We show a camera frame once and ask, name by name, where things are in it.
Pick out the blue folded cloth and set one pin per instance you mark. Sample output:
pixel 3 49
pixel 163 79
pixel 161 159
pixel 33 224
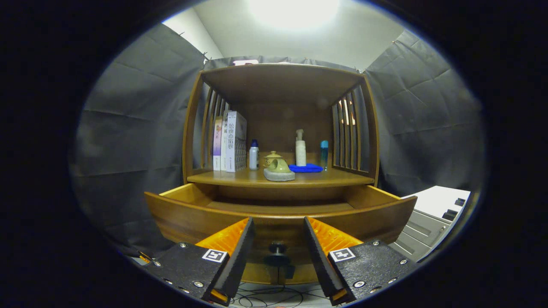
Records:
pixel 307 168

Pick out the thick white patterned book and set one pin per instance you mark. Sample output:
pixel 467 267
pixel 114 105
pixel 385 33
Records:
pixel 236 141

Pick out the wooden cabinet door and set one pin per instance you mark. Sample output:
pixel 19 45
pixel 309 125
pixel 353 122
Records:
pixel 257 273
pixel 306 276

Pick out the white grey drawer unit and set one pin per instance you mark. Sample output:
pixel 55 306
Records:
pixel 432 205

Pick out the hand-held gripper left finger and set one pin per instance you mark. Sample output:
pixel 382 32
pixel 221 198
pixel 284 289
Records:
pixel 237 261

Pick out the teal bottle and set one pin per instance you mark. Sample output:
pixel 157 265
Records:
pixel 324 154

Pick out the white pump bottle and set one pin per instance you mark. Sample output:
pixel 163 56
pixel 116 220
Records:
pixel 301 152

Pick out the yellow lidded ceramic teacup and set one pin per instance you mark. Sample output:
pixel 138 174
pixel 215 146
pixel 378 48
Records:
pixel 272 155

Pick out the thin white book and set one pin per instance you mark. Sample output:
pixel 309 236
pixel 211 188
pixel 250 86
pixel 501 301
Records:
pixel 223 128

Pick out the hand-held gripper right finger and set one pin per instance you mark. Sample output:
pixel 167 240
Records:
pixel 321 261

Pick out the white bottle blue cap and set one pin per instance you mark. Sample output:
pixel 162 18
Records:
pixel 254 158

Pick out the brown wooden cabinet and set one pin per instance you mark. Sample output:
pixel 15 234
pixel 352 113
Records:
pixel 282 85

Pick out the wooden countertop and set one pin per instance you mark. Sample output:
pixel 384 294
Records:
pixel 325 177

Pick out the olive green object grey base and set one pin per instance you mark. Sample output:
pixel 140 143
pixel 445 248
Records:
pixel 280 175

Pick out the black drawer knob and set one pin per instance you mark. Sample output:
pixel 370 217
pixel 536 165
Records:
pixel 276 256

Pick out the pink purple book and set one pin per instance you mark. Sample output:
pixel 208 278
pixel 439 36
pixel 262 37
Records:
pixel 217 145

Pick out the brown wooden drawer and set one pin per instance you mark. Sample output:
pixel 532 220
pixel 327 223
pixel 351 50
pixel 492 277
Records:
pixel 180 218

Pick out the orange black tool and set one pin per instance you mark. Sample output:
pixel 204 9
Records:
pixel 144 257

